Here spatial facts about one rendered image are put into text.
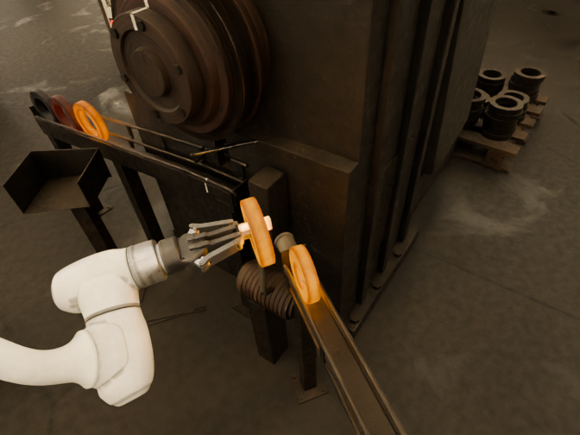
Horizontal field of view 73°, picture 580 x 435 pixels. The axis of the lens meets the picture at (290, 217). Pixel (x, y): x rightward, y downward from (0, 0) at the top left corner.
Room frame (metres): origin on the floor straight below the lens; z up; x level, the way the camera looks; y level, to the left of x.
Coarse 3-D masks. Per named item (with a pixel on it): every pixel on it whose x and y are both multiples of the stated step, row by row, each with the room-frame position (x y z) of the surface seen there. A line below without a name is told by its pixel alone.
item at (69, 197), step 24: (24, 168) 1.21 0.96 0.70; (48, 168) 1.28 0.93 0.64; (72, 168) 1.28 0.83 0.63; (96, 168) 1.20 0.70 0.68; (24, 192) 1.14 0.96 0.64; (48, 192) 1.19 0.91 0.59; (72, 192) 1.17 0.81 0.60; (96, 192) 1.13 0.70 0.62; (96, 216) 1.18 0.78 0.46; (96, 240) 1.15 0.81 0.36; (144, 288) 1.14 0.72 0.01
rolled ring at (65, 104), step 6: (54, 96) 1.64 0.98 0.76; (60, 96) 1.63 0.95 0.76; (54, 102) 1.62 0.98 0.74; (60, 102) 1.59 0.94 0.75; (66, 102) 1.60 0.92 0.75; (54, 108) 1.65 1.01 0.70; (60, 108) 1.67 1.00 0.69; (66, 108) 1.58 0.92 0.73; (54, 114) 1.67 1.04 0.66; (60, 114) 1.66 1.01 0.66; (72, 114) 1.57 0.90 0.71; (60, 120) 1.65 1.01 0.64; (66, 120) 1.66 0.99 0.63; (72, 120) 1.56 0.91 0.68; (72, 126) 1.63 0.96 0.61; (78, 126) 1.56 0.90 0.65
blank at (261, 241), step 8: (248, 200) 0.62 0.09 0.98; (256, 200) 0.62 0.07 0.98; (248, 208) 0.60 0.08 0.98; (256, 208) 0.59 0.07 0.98; (248, 216) 0.58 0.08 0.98; (256, 216) 0.57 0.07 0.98; (248, 224) 0.59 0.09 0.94; (256, 224) 0.56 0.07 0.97; (264, 224) 0.56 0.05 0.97; (256, 232) 0.55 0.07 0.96; (264, 232) 0.55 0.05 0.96; (256, 240) 0.54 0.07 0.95; (264, 240) 0.54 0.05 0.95; (256, 248) 0.53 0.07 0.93; (264, 248) 0.53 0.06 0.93; (272, 248) 0.53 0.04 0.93; (256, 256) 0.58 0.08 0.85; (264, 256) 0.52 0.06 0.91; (272, 256) 0.53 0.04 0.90; (264, 264) 0.53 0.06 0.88
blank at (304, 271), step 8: (296, 248) 0.66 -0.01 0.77; (304, 248) 0.66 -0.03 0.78; (296, 256) 0.63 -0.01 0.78; (304, 256) 0.62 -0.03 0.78; (296, 264) 0.63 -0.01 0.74; (304, 264) 0.60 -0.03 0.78; (312, 264) 0.60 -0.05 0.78; (296, 272) 0.65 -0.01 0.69; (304, 272) 0.59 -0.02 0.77; (312, 272) 0.59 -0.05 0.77; (296, 280) 0.64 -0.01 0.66; (304, 280) 0.58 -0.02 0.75; (312, 280) 0.57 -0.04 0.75; (304, 288) 0.58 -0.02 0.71; (312, 288) 0.56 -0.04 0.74; (304, 296) 0.59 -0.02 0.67; (312, 296) 0.55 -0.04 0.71; (320, 296) 0.56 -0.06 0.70
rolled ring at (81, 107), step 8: (80, 104) 1.50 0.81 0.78; (88, 104) 1.51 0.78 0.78; (80, 112) 1.55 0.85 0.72; (88, 112) 1.47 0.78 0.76; (96, 112) 1.48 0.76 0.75; (80, 120) 1.55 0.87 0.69; (96, 120) 1.46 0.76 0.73; (88, 128) 1.55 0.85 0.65; (96, 128) 1.47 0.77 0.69; (104, 128) 1.47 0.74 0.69; (104, 136) 1.46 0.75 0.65
